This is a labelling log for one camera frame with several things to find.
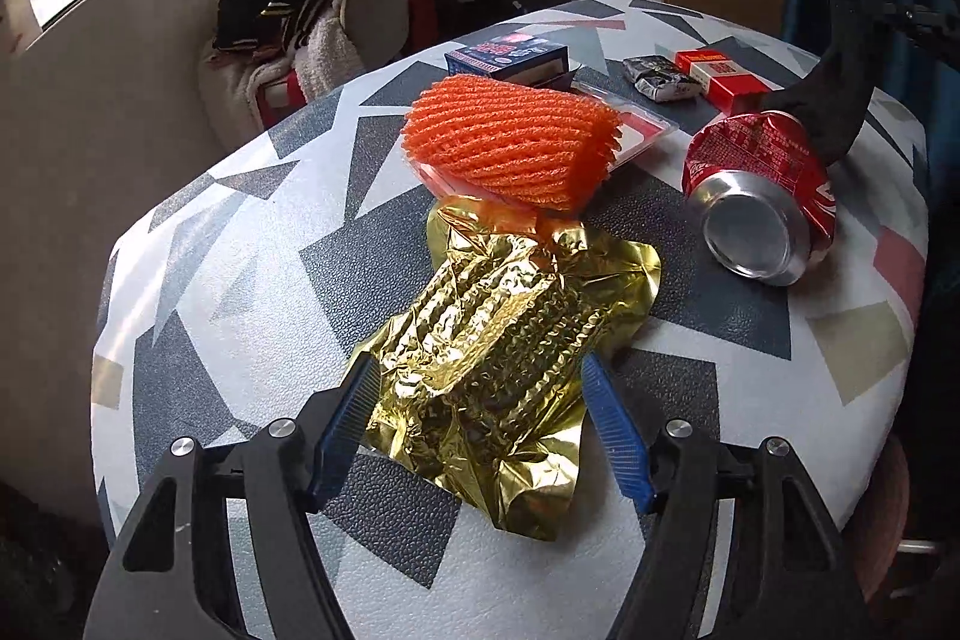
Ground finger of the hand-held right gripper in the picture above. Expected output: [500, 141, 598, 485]
[763, 0, 960, 163]

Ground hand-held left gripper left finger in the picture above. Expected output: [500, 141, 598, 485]
[82, 351, 383, 640]

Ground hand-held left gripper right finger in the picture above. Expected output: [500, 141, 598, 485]
[579, 351, 875, 640]

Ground crushed red drink can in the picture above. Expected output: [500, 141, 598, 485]
[682, 111, 841, 289]

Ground red cigarette pack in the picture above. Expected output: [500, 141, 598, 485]
[673, 47, 770, 116]

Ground gold foil wrapper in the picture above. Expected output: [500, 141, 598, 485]
[349, 194, 665, 543]

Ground black silver wrapper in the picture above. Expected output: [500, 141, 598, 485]
[622, 53, 702, 105]

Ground clear plastic tray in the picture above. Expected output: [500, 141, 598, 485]
[409, 74, 680, 191]

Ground brown round bin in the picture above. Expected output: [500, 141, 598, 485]
[855, 437, 912, 603]

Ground orange foam net sleeve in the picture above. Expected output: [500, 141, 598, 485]
[401, 72, 625, 214]

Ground blue cardboard box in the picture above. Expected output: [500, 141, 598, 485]
[444, 32, 571, 86]

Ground geometric patterned tablecloth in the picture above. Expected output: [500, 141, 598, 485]
[90, 0, 931, 640]

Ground beige armchair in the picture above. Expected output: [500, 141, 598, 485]
[199, 0, 443, 154]

